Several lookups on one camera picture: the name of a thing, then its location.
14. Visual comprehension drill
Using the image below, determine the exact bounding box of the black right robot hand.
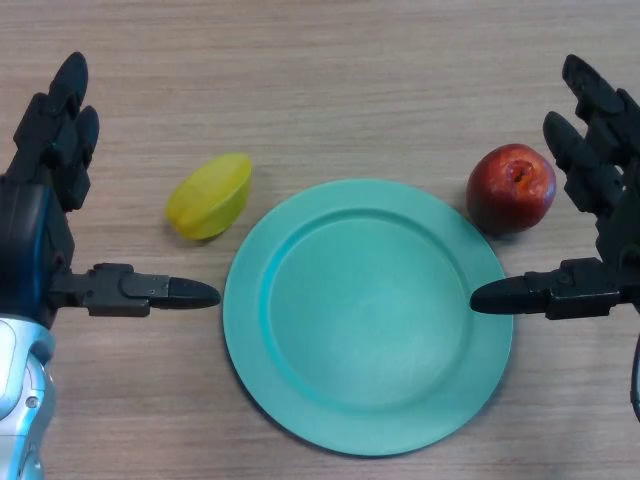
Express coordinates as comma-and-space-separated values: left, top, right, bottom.
470, 53, 640, 321

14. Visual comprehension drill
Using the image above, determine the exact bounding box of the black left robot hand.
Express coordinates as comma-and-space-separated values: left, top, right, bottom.
0, 51, 222, 331

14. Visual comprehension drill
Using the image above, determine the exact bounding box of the yellow starfruit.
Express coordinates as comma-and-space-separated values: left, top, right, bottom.
164, 152, 254, 242

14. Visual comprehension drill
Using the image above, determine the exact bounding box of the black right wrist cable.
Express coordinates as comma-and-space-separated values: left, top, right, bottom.
630, 334, 640, 424

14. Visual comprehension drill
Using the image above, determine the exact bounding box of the green round plate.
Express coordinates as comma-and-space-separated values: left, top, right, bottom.
222, 179, 515, 457

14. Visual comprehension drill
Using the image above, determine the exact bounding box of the red apple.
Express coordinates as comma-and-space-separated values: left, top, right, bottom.
465, 143, 558, 236

